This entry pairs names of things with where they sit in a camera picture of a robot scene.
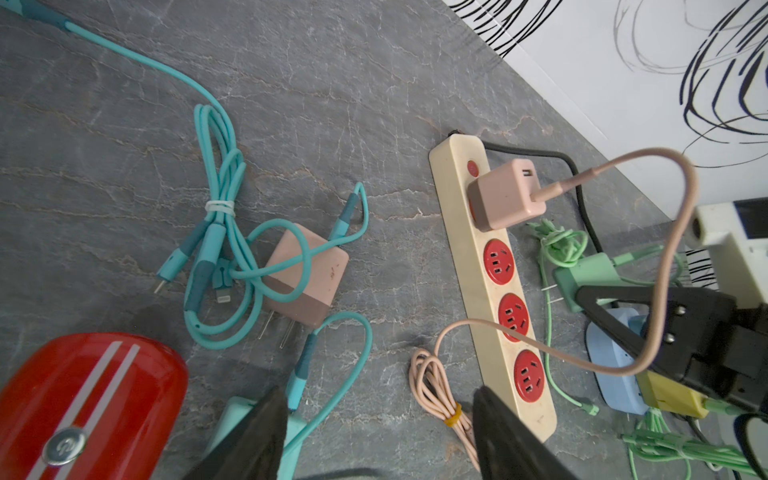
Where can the blue power strip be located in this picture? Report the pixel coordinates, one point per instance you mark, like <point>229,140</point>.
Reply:
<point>619,393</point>

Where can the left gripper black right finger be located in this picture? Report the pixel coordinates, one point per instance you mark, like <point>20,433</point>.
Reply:
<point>506,448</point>

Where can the teal USB charger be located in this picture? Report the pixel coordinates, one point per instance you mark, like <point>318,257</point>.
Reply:
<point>235,412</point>

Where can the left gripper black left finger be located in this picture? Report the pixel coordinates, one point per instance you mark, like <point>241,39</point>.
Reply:
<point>257,451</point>

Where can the beige power strip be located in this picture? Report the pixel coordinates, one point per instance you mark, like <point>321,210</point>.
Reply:
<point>491,289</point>

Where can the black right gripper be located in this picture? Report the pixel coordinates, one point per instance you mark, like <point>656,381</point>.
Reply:
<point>718,348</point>

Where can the green USB charger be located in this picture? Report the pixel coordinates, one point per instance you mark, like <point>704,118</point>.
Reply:
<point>595,270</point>

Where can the yellow USB charger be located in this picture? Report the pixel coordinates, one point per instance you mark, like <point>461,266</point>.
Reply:
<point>664,394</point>

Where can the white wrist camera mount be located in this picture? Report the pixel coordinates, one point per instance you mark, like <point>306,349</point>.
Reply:
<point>735,236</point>

